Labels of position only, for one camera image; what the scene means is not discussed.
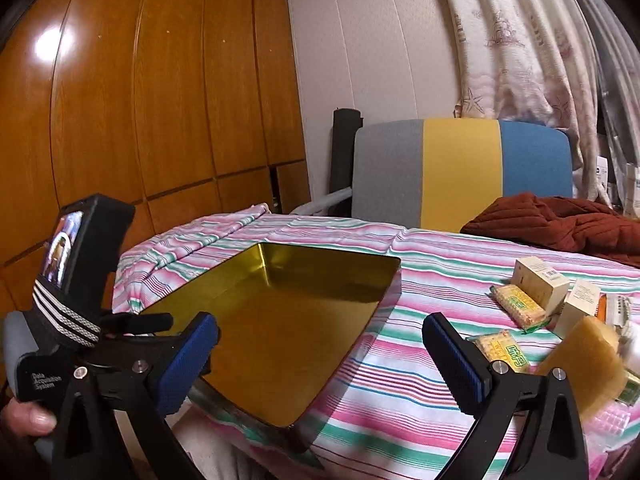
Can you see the red-brown knitted cloth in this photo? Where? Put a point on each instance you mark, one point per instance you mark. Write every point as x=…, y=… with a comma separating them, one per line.
x=550, y=225

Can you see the person's left hand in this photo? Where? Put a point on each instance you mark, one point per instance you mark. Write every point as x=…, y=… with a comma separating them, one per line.
x=27, y=417

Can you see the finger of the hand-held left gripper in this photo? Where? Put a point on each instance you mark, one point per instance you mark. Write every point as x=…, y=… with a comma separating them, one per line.
x=150, y=321

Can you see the cream patterned curtain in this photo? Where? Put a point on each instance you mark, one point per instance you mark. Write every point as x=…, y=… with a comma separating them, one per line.
x=520, y=50

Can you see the gold metal tin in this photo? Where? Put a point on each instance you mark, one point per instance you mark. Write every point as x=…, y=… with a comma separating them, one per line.
x=300, y=320

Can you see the cream cardboard box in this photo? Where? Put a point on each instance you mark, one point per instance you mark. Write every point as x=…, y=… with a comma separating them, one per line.
x=580, y=305
x=542, y=280

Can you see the black rolled mat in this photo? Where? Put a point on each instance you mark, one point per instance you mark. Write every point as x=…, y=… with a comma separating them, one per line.
x=345, y=155

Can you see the grey yellow blue cushion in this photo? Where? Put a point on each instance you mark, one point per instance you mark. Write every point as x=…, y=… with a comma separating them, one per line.
x=450, y=175

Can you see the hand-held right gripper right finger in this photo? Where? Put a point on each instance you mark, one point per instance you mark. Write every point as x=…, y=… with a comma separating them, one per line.
x=457, y=367

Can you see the tan sponge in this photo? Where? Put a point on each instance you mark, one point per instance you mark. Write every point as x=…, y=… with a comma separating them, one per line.
x=582, y=365

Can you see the orange silver snack packet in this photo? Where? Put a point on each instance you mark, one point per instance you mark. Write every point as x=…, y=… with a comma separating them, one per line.
x=612, y=305

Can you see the grey plastic cover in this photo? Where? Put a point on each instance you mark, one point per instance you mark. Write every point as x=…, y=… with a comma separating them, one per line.
x=617, y=85

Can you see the white plastic packet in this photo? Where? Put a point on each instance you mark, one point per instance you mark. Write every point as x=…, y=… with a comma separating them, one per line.
x=631, y=340

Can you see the white printed carton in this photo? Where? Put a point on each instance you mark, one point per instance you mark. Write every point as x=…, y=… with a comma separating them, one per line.
x=603, y=175

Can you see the grey bed frame rail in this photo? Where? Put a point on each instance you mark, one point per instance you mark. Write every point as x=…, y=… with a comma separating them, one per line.
x=320, y=202

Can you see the pink green striped blanket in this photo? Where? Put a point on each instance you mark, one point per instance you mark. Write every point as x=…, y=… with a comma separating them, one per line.
x=410, y=410

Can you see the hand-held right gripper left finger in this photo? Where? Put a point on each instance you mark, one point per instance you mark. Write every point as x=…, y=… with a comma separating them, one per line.
x=185, y=365

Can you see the yellow green cracker packet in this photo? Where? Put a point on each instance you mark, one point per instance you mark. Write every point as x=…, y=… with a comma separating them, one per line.
x=520, y=305
x=500, y=350

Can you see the pink textured pad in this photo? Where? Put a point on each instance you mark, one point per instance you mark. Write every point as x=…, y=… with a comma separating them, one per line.
x=607, y=417

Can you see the wooden wardrobe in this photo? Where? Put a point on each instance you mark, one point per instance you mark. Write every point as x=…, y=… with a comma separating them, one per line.
x=150, y=85

